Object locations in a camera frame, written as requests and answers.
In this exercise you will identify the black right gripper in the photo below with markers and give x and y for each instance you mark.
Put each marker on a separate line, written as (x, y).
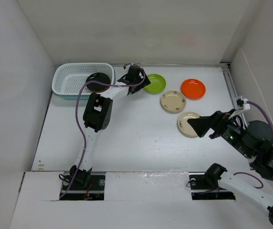
(218, 119)

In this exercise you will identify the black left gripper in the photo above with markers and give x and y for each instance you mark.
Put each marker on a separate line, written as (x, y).
(146, 83)

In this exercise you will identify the green plate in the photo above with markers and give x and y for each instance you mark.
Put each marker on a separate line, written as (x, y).
(157, 84)

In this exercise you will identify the beige plate with symbols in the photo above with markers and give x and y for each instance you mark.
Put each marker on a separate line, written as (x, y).
(173, 101)

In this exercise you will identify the orange plate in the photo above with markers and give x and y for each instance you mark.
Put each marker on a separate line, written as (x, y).
(193, 89)
(98, 90)

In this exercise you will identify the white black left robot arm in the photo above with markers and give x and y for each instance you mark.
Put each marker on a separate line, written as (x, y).
(97, 115)

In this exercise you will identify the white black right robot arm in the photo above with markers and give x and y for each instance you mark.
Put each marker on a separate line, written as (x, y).
(254, 142)

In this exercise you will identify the beige plate with black patch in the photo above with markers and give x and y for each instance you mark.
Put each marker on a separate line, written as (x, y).
(184, 126)

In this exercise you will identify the white perforated plastic basket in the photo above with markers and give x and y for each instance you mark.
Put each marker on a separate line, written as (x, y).
(69, 78)

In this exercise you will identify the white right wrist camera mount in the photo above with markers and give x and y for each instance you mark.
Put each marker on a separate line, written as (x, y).
(240, 106)

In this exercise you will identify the aluminium rail right edge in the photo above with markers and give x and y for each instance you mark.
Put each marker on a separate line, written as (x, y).
(225, 67)

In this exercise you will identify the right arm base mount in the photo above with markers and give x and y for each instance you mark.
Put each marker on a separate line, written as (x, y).
(201, 190)

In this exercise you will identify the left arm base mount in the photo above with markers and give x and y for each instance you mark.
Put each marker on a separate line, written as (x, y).
(95, 191)

